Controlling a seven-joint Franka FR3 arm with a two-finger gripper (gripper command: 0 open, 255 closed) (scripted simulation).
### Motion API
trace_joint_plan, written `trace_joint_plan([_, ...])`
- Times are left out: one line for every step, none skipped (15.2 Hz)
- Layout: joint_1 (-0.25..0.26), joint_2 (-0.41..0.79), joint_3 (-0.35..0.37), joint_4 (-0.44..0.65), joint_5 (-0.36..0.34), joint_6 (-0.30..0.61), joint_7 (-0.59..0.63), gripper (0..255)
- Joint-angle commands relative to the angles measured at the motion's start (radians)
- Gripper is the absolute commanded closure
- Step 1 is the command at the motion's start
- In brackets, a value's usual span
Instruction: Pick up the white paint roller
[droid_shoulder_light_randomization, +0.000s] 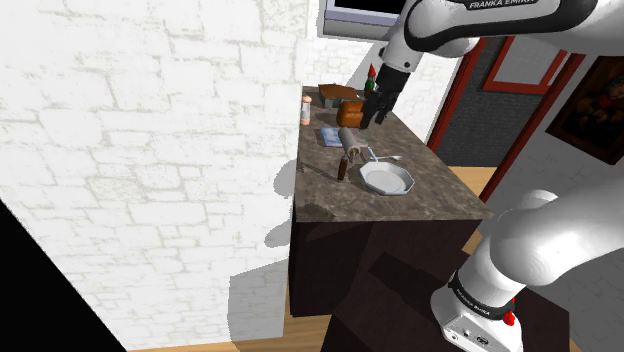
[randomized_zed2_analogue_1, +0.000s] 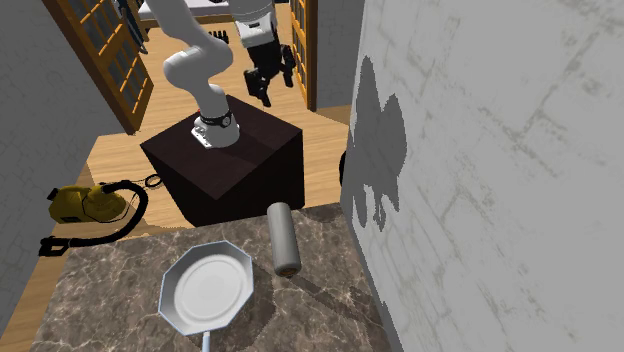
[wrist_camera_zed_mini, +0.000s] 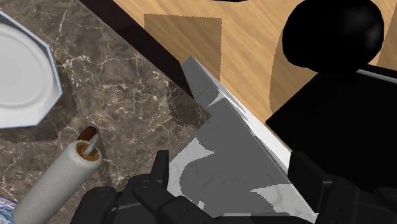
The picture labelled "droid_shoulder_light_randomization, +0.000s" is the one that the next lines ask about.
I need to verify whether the brown box on grey base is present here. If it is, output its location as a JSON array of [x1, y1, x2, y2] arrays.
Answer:
[[317, 83, 360, 110]]

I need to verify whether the blue book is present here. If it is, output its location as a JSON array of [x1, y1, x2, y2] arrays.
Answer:
[[319, 126, 370, 149]]

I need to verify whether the red-hatted gnome figure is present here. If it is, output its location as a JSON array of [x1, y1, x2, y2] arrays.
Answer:
[[363, 62, 380, 98]]

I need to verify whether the red-framed door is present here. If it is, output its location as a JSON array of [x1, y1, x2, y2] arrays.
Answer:
[[425, 35, 588, 204]]

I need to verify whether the grey-framed dark screen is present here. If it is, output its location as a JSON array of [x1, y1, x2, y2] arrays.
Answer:
[[316, 0, 408, 42]]

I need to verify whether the pale salt shaker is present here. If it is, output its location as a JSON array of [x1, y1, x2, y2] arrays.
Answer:
[[300, 94, 314, 127]]

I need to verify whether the dark robot stand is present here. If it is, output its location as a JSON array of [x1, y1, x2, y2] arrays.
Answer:
[[320, 251, 573, 352]]

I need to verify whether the dark-framed wall picture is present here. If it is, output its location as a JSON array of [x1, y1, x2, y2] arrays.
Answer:
[[544, 55, 624, 166]]

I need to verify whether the orange bread loaf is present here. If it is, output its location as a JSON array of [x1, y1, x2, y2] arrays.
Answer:
[[335, 100, 367, 129]]

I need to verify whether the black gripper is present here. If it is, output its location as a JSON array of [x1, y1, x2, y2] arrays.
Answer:
[[359, 63, 409, 130]]

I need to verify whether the thin dark knife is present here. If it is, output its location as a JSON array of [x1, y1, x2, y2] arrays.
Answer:
[[296, 162, 339, 179]]

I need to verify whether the dark cabinet with marble top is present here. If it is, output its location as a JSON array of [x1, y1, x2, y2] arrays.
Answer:
[[287, 85, 495, 319]]

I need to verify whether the white octagonal plate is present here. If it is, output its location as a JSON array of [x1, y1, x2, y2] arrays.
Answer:
[[359, 161, 417, 197]]

